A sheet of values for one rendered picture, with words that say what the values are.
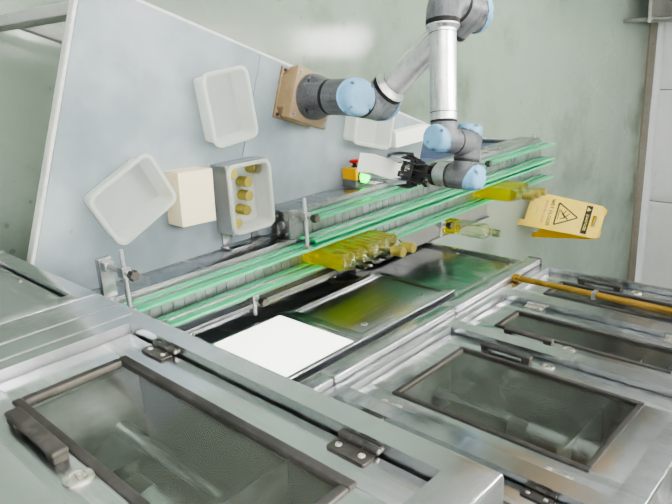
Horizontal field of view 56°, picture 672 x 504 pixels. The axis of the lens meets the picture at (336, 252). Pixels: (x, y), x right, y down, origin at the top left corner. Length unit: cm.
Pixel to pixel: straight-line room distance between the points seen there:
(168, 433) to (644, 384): 120
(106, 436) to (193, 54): 135
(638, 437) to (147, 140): 146
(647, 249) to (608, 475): 668
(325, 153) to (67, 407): 162
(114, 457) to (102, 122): 118
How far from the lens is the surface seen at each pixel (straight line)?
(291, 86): 216
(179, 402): 93
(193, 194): 193
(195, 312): 185
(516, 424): 154
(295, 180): 228
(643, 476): 141
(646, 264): 807
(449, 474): 72
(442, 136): 178
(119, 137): 188
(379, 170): 205
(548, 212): 536
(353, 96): 202
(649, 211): 790
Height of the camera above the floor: 241
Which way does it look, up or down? 42 degrees down
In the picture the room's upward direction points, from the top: 103 degrees clockwise
